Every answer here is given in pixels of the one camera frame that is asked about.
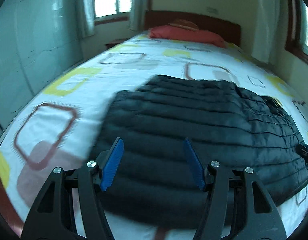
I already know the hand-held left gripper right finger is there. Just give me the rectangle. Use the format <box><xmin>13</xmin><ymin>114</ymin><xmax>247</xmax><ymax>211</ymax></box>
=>
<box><xmin>183</xmin><ymin>137</ymin><xmax>287</xmax><ymax>240</ymax></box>

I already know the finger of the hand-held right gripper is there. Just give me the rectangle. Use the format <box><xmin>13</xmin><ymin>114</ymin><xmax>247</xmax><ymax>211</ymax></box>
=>
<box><xmin>296</xmin><ymin>142</ymin><xmax>308</xmax><ymax>167</ymax></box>

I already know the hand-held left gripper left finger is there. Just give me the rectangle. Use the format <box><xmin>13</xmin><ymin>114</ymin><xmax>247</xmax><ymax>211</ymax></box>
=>
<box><xmin>21</xmin><ymin>137</ymin><xmax>124</xmax><ymax>240</ymax></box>

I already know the black puffer jacket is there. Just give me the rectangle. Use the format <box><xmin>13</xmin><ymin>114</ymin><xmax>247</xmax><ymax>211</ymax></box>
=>
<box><xmin>90</xmin><ymin>74</ymin><xmax>308</xmax><ymax>225</ymax></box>

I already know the wooden nightstand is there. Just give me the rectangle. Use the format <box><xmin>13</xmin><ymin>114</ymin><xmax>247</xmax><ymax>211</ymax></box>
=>
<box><xmin>105</xmin><ymin>38</ymin><xmax>129</xmax><ymax>51</ymax></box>

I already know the red pillow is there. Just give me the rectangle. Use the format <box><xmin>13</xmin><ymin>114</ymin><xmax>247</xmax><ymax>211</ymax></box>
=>
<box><xmin>149</xmin><ymin>25</ymin><xmax>227</xmax><ymax>48</ymax></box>

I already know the pale curtain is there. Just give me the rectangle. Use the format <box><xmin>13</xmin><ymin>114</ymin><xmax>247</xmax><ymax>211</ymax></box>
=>
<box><xmin>252</xmin><ymin>0</ymin><xmax>291</xmax><ymax>63</ymax></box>
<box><xmin>76</xmin><ymin>0</ymin><xmax>96</xmax><ymax>38</ymax></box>
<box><xmin>127</xmin><ymin>0</ymin><xmax>152</xmax><ymax>31</ymax></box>

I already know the orange patterned pillow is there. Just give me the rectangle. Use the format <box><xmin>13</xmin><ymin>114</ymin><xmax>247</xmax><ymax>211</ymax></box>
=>
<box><xmin>169</xmin><ymin>19</ymin><xmax>198</xmax><ymax>30</ymax></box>

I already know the bed with patterned sheet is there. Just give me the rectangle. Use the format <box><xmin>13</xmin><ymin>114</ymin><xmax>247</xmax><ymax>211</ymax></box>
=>
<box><xmin>0</xmin><ymin>10</ymin><xmax>308</xmax><ymax>240</ymax></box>

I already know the glass door wardrobe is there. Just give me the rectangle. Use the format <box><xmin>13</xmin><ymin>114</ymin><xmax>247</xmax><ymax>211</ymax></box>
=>
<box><xmin>0</xmin><ymin>0</ymin><xmax>85</xmax><ymax>154</ymax></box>

